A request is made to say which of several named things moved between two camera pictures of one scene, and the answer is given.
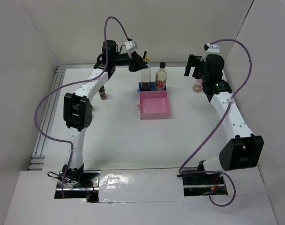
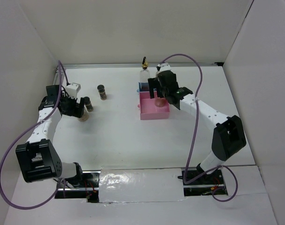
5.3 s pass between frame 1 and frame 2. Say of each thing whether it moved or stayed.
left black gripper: moved
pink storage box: stayed
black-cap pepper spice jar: stayed
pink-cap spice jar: moved
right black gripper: moved
